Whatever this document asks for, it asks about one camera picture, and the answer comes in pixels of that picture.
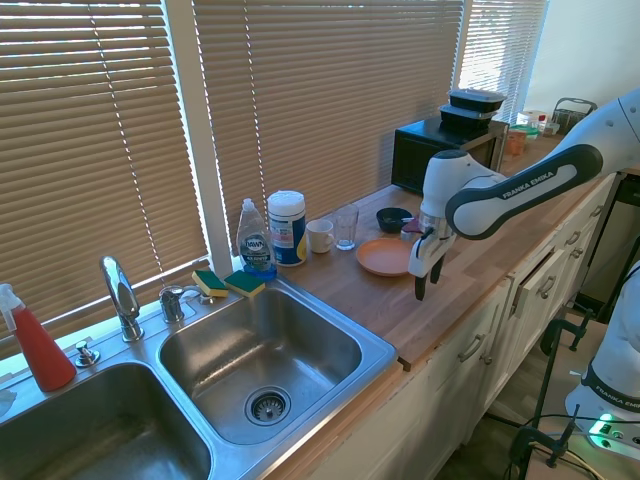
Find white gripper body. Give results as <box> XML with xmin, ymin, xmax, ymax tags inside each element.
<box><xmin>407</xmin><ymin>227</ymin><xmax>458</xmax><ymax>280</ymax></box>

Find orange round plate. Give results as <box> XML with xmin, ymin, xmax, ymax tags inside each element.
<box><xmin>355</xmin><ymin>237</ymin><xmax>417</xmax><ymax>278</ymax></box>

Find stainless steel double sink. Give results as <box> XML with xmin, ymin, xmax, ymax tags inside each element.
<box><xmin>0</xmin><ymin>272</ymin><xmax>401</xmax><ymax>480</ymax></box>

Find chrome sink sprayer cap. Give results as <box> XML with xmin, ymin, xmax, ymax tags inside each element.
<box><xmin>74</xmin><ymin>341</ymin><xmax>101</xmax><ymax>369</ymax></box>

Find small black bowl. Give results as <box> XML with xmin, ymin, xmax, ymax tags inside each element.
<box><xmin>375</xmin><ymin>207</ymin><xmax>415</xmax><ymax>234</ymax></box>

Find white kitchen cabinets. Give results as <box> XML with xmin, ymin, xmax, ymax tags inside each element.
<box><xmin>279</xmin><ymin>175</ymin><xmax>621</xmax><ymax>480</ymax></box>

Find clear drinking glass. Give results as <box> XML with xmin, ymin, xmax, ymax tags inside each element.
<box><xmin>334</xmin><ymin>203</ymin><xmax>360</xmax><ymax>251</ymax></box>

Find black microwave oven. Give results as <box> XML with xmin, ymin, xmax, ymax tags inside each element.
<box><xmin>390</xmin><ymin>117</ymin><xmax>510</xmax><ymax>196</ymax></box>

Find white ceramic mug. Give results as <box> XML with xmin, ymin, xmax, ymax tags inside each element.
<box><xmin>305</xmin><ymin>219</ymin><xmax>336</xmax><ymax>255</ymax></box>

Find white wipes canister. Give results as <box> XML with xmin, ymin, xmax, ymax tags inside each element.
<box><xmin>266</xmin><ymin>189</ymin><xmax>308</xmax><ymax>268</ymax></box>

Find black C-clamp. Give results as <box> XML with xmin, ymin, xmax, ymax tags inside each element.
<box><xmin>508</xmin><ymin>403</ymin><xmax>582</xmax><ymax>480</ymax></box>
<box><xmin>529</xmin><ymin>308</ymin><xmax>607</xmax><ymax>431</ymax></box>

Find black plastic food container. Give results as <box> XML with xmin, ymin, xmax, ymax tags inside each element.
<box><xmin>447</xmin><ymin>88</ymin><xmax>506</xmax><ymax>112</ymax></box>
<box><xmin>438</xmin><ymin>103</ymin><xmax>497</xmax><ymax>134</ymax></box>

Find orange box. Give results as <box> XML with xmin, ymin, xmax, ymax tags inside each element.
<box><xmin>503</xmin><ymin>127</ymin><xmax>529</xmax><ymax>157</ymax></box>

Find clear Dawn dish soap bottle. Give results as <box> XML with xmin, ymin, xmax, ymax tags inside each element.
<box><xmin>236</xmin><ymin>197</ymin><xmax>278</xmax><ymax>281</ymax></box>

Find clear container with green lid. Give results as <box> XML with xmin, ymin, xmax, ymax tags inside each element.
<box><xmin>516</xmin><ymin>108</ymin><xmax>549</xmax><ymax>137</ymax></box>

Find wide tan window blind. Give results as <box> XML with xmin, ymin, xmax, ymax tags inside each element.
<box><xmin>0</xmin><ymin>0</ymin><xmax>212</xmax><ymax>360</ymax></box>
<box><xmin>191</xmin><ymin>0</ymin><xmax>466</xmax><ymax>257</ymax></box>

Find yellow green sponge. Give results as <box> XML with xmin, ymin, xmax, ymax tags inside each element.
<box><xmin>223</xmin><ymin>270</ymin><xmax>267</xmax><ymax>300</ymax></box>
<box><xmin>191</xmin><ymin>269</ymin><xmax>230</xmax><ymax>300</ymax></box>

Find dark dishwasher front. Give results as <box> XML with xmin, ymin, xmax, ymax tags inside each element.
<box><xmin>579</xmin><ymin>172</ymin><xmax>640</xmax><ymax>324</ymax></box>

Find narrow tan window blind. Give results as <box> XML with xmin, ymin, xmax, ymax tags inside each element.
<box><xmin>457</xmin><ymin>0</ymin><xmax>549</xmax><ymax>126</ymax></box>

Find chrome soap dispenser pump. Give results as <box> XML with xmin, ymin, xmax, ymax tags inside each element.
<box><xmin>158</xmin><ymin>284</ymin><xmax>200</xmax><ymax>324</ymax></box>

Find chrome kitchen faucet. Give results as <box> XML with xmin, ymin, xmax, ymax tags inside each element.
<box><xmin>99</xmin><ymin>255</ymin><xmax>146</xmax><ymax>343</ymax></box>

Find red spray bottle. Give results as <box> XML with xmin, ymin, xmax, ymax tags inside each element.
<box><xmin>0</xmin><ymin>283</ymin><xmax>78</xmax><ymax>393</ymax></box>

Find metal wire caddy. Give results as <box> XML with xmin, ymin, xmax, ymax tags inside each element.
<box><xmin>551</xmin><ymin>97</ymin><xmax>599</xmax><ymax>137</ymax></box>

